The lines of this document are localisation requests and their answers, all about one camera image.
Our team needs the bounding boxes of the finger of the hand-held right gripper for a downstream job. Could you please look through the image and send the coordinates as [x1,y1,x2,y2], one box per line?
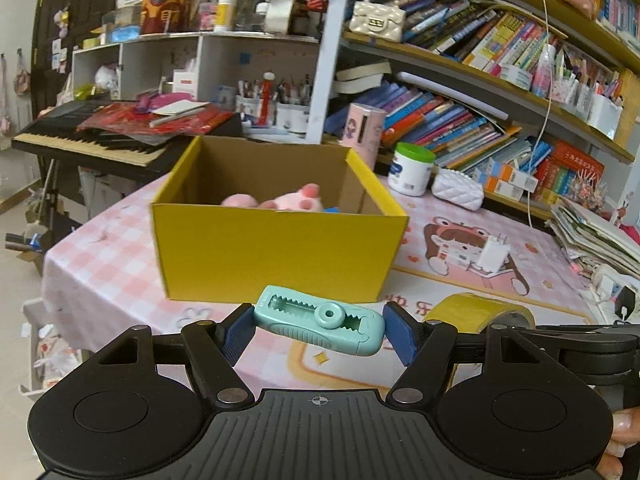
[492,311,640,350]

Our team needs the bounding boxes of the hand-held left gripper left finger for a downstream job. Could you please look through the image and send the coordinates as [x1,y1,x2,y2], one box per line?
[92,302,256,408]

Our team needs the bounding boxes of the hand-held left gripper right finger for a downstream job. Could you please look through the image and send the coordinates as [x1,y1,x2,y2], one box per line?
[382,302,551,408]

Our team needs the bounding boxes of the yellow tape roll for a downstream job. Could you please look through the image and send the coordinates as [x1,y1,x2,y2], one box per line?
[422,292,536,391]

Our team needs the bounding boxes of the teal correction tape dispenser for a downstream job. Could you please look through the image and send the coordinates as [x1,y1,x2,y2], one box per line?
[253,285,387,357]

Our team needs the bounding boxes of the yellow cardboard box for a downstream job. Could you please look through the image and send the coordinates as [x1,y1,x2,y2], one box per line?
[151,135,410,305]

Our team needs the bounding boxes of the pink plush toy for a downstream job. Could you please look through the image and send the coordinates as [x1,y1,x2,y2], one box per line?
[221,192,262,209]

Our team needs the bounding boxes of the person's right hand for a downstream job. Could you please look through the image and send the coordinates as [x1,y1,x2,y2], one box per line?
[597,407,640,480]

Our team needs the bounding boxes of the white power strip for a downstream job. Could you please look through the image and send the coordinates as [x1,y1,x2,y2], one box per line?
[590,264,640,322]

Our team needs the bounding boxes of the stack of papers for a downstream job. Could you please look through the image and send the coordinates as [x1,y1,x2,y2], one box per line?
[547,200,640,281]

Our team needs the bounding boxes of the white charger plug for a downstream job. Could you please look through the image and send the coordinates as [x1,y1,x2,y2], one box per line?
[475,234,512,277]

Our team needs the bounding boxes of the pink pig plush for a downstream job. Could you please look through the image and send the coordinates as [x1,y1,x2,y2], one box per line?
[259,183,327,212]

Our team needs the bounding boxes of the pink checked tablecloth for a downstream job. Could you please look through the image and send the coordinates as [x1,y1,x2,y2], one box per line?
[41,172,608,396]

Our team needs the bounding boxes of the white quilted purse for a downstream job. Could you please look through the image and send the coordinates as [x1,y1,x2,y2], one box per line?
[431,167,485,212]

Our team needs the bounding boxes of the white jar green lid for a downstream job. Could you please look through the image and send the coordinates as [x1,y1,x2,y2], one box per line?
[389,142,436,197]

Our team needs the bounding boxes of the red book box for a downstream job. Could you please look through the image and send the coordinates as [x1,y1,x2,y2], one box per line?
[535,140,607,207]

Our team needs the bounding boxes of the orange and white small boxes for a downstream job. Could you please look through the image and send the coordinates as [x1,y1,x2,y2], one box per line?
[472,157,540,196]

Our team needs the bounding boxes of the pink humidifier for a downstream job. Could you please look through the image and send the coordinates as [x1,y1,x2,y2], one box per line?
[345,102,387,151]

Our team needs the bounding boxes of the row of colourful books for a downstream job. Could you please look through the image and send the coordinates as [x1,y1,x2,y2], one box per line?
[325,82,551,177]

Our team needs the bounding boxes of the white stationery container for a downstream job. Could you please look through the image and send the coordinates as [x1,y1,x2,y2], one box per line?
[585,92,624,141]

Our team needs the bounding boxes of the white pen holder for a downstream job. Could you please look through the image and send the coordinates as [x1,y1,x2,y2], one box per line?
[235,79,273,128]
[275,77,312,136]

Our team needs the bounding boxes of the white booklet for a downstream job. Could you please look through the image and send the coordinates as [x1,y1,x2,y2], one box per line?
[149,101,211,128]

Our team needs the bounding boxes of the keyboard stand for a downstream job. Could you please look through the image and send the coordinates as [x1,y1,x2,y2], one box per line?
[36,157,73,223]

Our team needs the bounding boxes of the red tassel ornament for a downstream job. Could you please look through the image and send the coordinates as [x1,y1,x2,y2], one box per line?
[260,72,277,126]

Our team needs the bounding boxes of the red plastic bags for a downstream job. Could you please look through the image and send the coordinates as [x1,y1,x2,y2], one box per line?
[77,101,236,137]

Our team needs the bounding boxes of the magenta wrapper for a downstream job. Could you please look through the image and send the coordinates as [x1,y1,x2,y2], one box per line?
[136,91,193,112]

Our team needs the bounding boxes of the white rolled paper tube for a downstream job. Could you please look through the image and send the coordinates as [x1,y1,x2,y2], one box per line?
[397,71,511,122]

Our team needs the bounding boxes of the black electronic keyboard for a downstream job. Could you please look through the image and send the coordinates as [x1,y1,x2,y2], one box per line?
[11,100,201,167]

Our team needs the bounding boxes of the red and white box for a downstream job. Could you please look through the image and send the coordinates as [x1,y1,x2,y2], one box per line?
[172,72,200,97]

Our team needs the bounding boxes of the wooden bookshelf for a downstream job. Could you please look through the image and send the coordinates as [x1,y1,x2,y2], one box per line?
[305,0,640,221]

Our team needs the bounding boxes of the white plastic bag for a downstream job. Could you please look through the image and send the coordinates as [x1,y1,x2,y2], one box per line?
[94,64,121,98]

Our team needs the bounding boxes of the white shelf unit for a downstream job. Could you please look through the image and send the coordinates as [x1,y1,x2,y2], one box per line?
[71,31,322,111]

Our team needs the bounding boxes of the row of stacked books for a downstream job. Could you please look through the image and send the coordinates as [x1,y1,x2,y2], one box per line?
[400,0,551,92]

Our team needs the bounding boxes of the white bottle yellow label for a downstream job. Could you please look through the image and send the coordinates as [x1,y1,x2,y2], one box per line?
[214,0,239,32]

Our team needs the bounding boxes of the white ribbon roll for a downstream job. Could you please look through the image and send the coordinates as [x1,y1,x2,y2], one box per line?
[263,0,301,36]

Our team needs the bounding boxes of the hanging pink bag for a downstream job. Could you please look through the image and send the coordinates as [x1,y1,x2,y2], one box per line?
[12,50,32,97]

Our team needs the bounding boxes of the fortune god picture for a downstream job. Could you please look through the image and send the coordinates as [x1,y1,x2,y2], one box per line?
[140,0,195,36]

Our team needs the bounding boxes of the white cable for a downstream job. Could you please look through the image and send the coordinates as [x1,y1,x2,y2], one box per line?
[520,0,557,228]

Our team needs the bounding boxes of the cream handbag pearl handle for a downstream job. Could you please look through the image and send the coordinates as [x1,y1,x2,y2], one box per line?
[349,0,406,43]

